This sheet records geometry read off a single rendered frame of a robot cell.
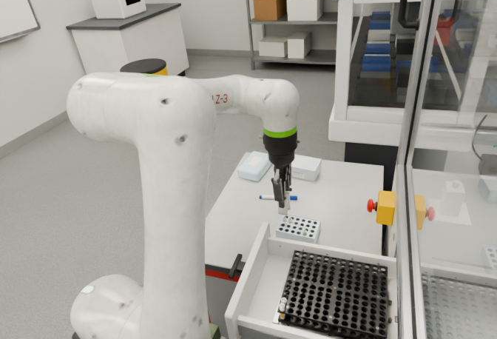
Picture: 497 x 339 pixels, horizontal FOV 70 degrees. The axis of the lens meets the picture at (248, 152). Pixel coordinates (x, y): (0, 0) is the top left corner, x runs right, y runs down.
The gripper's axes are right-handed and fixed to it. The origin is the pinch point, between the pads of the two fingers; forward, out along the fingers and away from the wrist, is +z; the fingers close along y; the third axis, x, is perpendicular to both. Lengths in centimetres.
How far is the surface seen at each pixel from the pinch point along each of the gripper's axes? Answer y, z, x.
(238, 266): 29.9, -4.2, -2.0
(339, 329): 35.7, -0.1, 23.3
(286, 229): 3.4, 7.5, 1.6
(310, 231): 2.2, 7.5, 8.9
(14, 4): -157, -34, -303
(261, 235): 20.4, -5.9, 0.6
